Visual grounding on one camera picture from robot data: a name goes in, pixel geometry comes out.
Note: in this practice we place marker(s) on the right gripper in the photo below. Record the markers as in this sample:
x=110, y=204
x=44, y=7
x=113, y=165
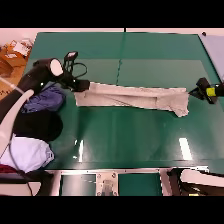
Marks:
x=207, y=92

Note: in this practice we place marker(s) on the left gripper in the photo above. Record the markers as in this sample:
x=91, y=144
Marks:
x=81, y=85

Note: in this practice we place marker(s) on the beige garment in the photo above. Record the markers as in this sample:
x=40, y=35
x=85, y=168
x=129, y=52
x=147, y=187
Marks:
x=133, y=97

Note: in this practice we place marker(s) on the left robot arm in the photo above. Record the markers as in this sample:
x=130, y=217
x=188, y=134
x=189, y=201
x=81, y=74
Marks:
x=36, y=78

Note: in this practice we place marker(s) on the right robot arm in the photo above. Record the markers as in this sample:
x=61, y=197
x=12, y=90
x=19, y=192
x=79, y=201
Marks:
x=203, y=180

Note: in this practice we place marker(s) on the blue garment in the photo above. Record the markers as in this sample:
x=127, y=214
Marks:
x=46, y=100

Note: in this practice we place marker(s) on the black garment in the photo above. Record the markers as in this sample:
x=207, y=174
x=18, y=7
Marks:
x=38, y=126

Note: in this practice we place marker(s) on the cardboard box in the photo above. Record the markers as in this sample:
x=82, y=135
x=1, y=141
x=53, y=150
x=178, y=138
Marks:
x=13, y=58

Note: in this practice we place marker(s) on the pale lilac garment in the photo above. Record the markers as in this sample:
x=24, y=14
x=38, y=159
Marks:
x=28, y=154

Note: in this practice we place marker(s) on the dark red garment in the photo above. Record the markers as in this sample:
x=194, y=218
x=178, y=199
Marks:
x=6, y=168

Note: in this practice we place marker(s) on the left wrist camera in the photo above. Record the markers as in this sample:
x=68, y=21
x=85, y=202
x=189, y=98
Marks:
x=71, y=56

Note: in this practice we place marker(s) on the silver frame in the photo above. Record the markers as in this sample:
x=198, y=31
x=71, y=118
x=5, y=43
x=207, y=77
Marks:
x=106, y=181

